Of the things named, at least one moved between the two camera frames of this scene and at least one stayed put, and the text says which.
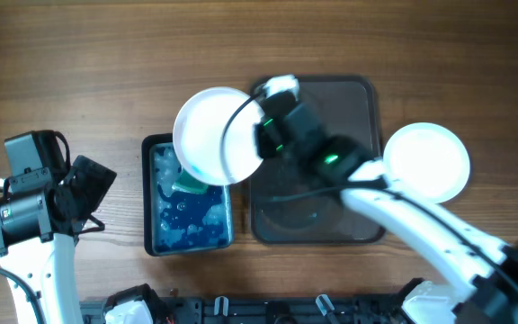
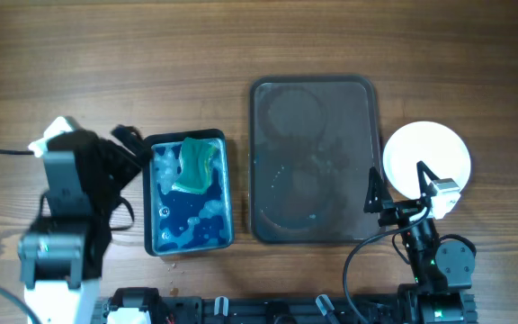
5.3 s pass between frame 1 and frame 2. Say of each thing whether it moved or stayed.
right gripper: moved
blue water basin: stayed
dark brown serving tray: stayed
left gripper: moved
